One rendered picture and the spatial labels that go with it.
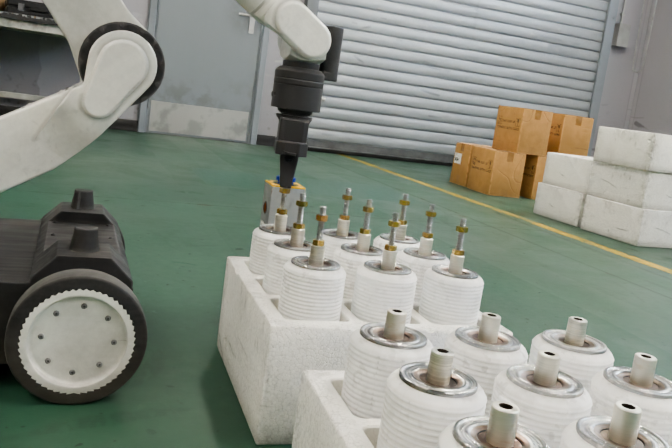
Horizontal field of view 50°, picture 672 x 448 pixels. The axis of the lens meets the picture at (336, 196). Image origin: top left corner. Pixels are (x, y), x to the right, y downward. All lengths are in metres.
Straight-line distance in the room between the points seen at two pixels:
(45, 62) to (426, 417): 5.62
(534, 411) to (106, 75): 0.86
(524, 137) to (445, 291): 3.85
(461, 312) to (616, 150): 2.76
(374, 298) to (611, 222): 2.81
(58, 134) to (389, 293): 0.61
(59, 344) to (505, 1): 6.42
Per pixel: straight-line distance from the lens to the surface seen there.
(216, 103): 6.23
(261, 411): 1.07
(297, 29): 1.23
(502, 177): 4.91
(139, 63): 1.26
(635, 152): 3.75
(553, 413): 0.74
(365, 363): 0.78
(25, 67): 6.14
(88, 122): 1.27
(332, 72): 1.29
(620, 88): 8.12
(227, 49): 6.24
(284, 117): 1.25
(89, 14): 1.31
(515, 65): 7.26
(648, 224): 3.73
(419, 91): 6.75
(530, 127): 4.98
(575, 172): 4.09
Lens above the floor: 0.50
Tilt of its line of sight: 8 degrees down
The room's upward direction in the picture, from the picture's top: 8 degrees clockwise
